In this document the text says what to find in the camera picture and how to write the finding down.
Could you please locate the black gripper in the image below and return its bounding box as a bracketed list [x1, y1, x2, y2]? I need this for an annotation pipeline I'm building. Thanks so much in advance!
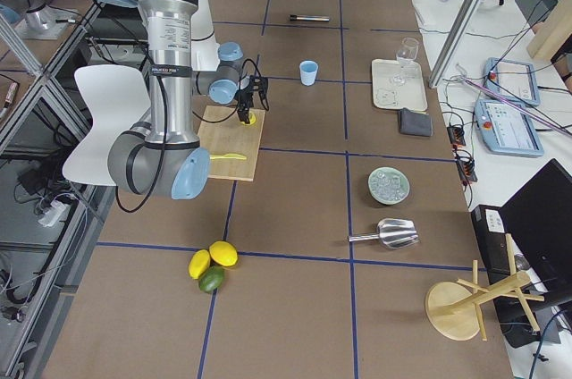
[237, 76, 268, 124]

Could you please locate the yellow lemon slice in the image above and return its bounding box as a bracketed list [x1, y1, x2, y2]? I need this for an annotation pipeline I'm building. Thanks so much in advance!
[243, 113, 257, 126]

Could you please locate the steel muddler black tip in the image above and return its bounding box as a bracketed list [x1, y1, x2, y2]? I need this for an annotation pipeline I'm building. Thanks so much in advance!
[289, 14, 330, 23]

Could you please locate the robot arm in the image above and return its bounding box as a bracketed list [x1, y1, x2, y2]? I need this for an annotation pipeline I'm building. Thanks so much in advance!
[63, 0, 267, 199]

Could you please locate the light blue paper cup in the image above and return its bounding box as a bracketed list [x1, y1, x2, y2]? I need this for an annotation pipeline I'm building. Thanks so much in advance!
[299, 60, 319, 86]

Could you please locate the wooden cup tree stand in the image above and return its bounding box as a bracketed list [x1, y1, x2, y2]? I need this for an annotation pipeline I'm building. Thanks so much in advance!
[425, 233, 544, 341]

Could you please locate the bamboo cutting board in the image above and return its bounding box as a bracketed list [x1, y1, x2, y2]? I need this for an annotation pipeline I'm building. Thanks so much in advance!
[198, 105, 266, 181]

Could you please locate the yellow plastic knife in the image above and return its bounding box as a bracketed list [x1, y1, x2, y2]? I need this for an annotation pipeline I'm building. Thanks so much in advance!
[210, 153, 248, 161]

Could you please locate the clear wine glass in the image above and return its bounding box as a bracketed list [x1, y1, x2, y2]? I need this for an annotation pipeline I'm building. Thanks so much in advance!
[391, 38, 419, 86]

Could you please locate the white plastic chair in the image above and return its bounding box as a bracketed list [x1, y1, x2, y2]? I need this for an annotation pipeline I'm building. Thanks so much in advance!
[63, 64, 150, 186]

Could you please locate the cream bear tray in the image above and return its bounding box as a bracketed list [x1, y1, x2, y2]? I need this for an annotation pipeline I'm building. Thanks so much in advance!
[371, 59, 428, 112]

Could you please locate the green bowl of ice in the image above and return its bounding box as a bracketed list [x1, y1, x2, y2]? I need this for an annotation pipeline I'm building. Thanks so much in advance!
[367, 167, 410, 206]

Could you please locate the green lime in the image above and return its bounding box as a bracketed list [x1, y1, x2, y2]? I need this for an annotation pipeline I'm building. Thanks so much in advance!
[198, 265, 225, 293]

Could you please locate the grey folded cloth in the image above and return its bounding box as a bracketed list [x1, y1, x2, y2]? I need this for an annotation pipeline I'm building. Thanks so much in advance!
[398, 108, 433, 137]

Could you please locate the steel ice scoop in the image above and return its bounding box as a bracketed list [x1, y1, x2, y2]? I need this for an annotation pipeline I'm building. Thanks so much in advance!
[348, 218, 419, 249]

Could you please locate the blue teach pendant far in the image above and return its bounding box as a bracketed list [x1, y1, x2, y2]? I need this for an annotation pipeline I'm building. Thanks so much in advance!
[484, 57, 540, 106]

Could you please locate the blue teach pendant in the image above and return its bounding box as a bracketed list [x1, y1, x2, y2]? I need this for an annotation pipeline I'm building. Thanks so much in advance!
[474, 99, 544, 157]
[484, 57, 540, 106]

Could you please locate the blue teach pendant near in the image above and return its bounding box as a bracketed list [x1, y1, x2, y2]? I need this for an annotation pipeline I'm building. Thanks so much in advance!
[474, 99, 544, 157]

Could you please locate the long pointer stick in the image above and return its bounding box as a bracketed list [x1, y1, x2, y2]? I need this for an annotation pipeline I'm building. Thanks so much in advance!
[455, 74, 571, 136]

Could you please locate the aluminium frame post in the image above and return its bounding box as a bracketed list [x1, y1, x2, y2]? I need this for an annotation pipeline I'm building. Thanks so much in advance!
[428, 0, 482, 88]

